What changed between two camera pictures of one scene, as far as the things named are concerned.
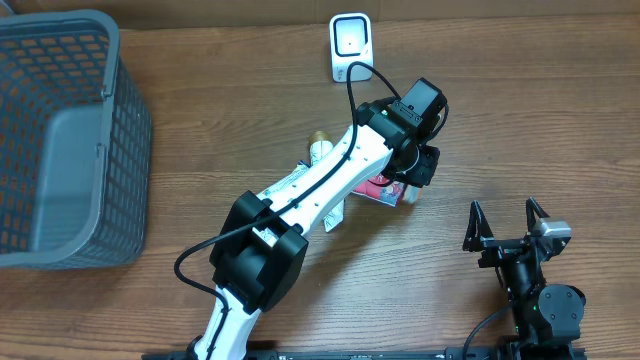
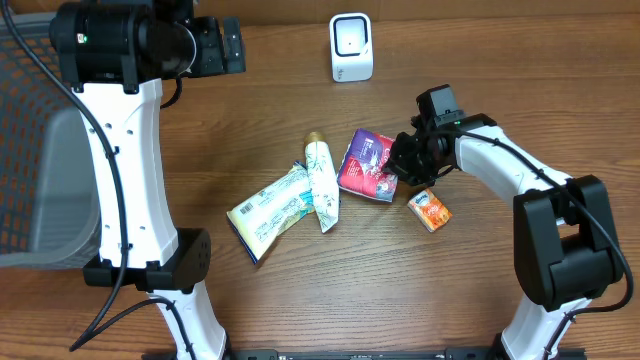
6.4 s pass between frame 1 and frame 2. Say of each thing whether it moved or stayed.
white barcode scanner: stayed
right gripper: moved
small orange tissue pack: moved
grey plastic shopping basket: stayed
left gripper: moved
